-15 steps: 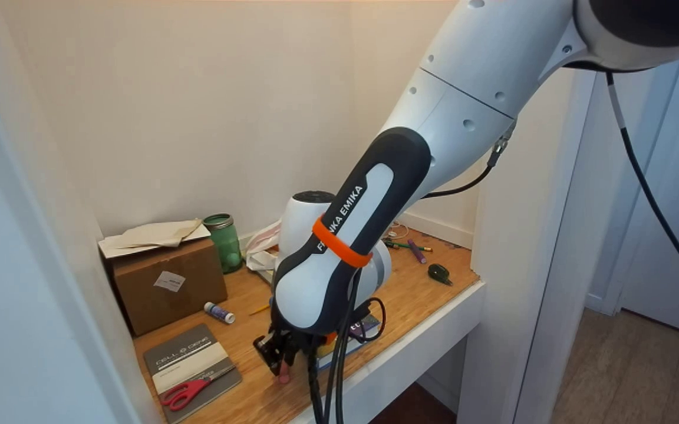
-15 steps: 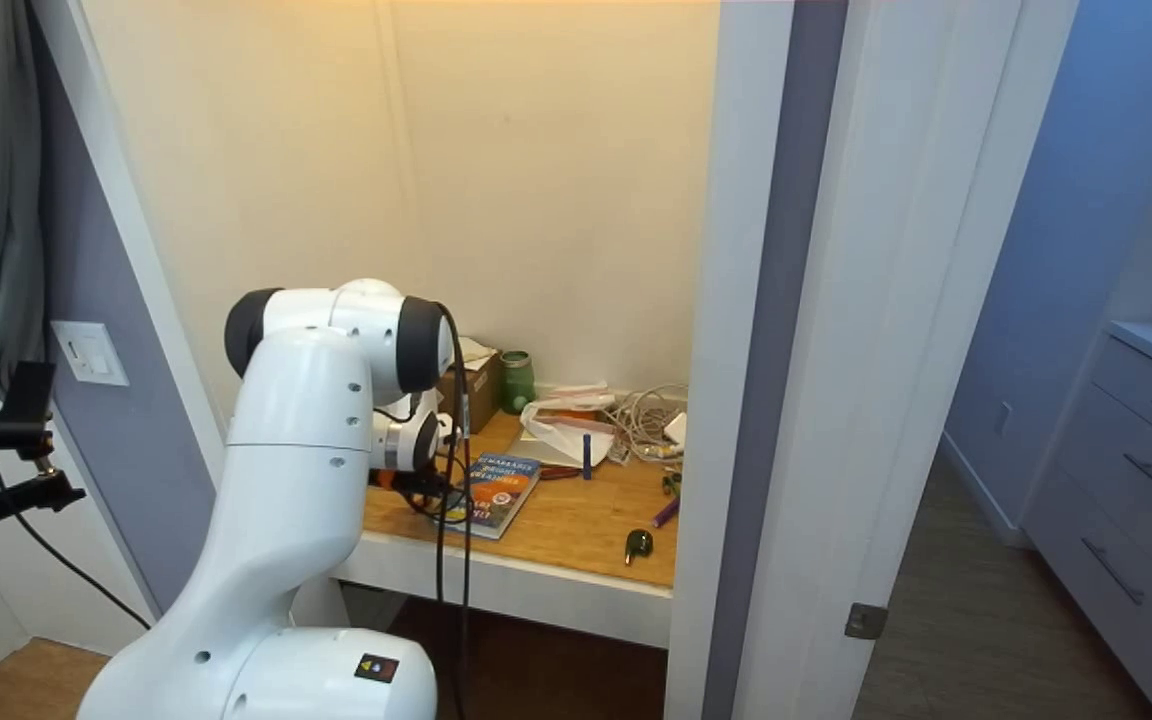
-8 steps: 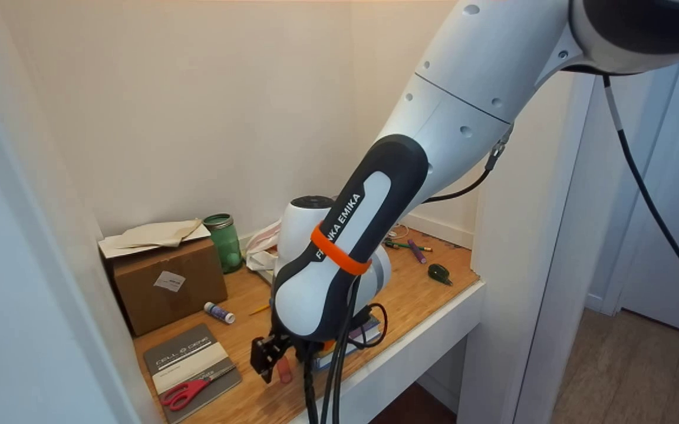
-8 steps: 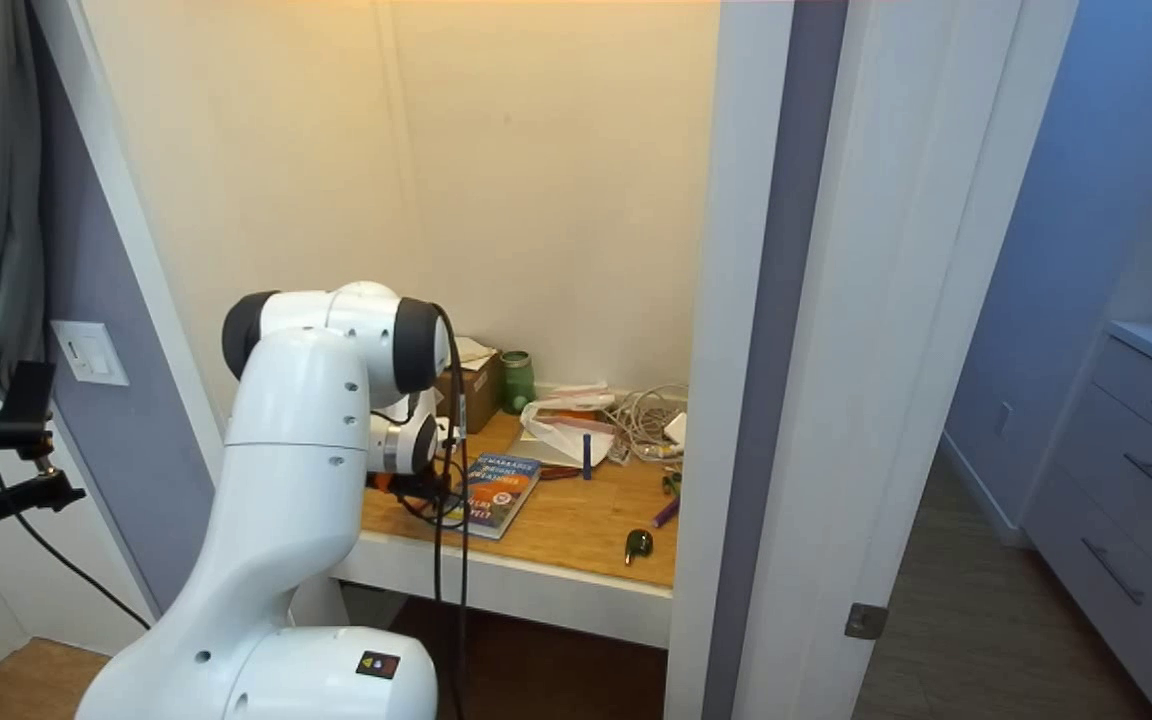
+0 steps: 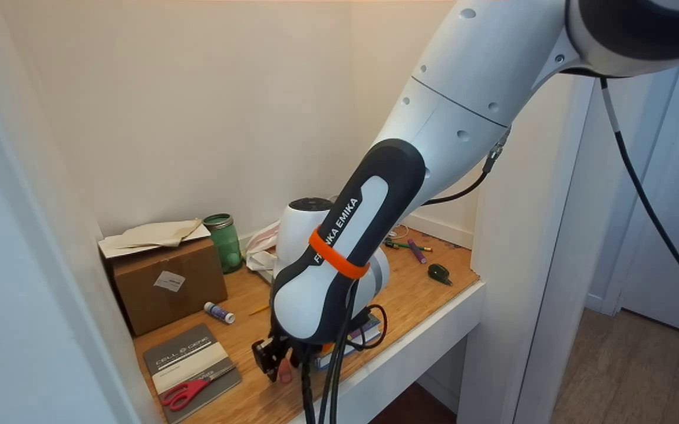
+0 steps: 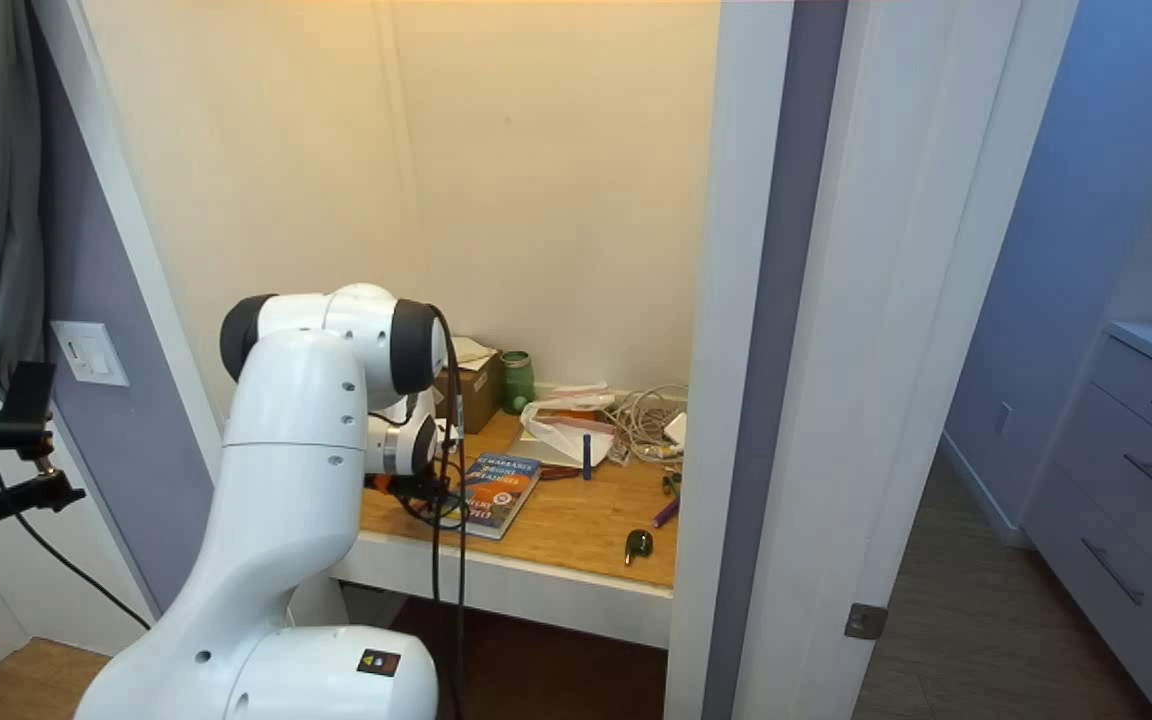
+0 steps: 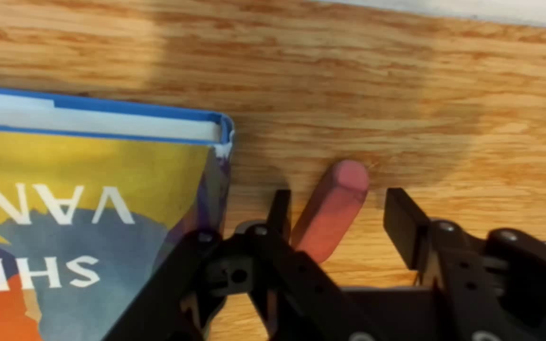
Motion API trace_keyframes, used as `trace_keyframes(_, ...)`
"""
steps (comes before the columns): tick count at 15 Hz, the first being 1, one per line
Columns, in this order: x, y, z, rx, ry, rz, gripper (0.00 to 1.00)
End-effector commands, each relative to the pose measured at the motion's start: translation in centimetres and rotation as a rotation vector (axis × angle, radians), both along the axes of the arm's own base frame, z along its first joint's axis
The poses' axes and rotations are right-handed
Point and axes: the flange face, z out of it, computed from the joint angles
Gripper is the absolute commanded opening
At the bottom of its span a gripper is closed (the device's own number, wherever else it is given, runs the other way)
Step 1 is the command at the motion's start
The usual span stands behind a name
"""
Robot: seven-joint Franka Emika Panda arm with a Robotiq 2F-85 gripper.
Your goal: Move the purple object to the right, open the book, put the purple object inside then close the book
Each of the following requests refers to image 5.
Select pliers with coloured handles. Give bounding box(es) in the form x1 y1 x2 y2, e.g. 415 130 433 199
382 234 435 267

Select white door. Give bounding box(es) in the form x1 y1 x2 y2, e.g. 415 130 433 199
618 57 679 343

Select small pinkish purple capsule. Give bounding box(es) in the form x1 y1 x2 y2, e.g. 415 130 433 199
272 355 296 387

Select thick black cable bundle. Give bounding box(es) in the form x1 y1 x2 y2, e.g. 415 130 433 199
299 281 390 424

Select brown cardboard box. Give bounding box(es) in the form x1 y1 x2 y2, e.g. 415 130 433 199
106 237 229 338

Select stack of white papers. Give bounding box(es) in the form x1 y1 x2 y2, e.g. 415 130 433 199
243 221 283 287

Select dark green teardrop gadget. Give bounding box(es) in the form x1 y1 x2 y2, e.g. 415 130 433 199
426 261 452 287

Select beige folded paper sheet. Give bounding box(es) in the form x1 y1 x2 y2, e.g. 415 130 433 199
96 220 215 261

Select wide orange arm strap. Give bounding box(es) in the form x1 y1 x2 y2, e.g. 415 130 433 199
305 229 373 283

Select red scissors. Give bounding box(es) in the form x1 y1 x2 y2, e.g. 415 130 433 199
157 375 223 414

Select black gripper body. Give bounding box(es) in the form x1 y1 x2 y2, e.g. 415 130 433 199
252 328 311 371

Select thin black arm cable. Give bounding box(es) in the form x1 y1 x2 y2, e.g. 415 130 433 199
421 132 512 209

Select green cup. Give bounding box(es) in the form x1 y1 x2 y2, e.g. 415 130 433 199
200 212 244 276

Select white and purple glue stick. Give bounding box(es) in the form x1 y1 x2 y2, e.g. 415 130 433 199
203 300 238 328

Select black hanging cable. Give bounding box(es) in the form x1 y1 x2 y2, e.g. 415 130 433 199
595 72 679 324

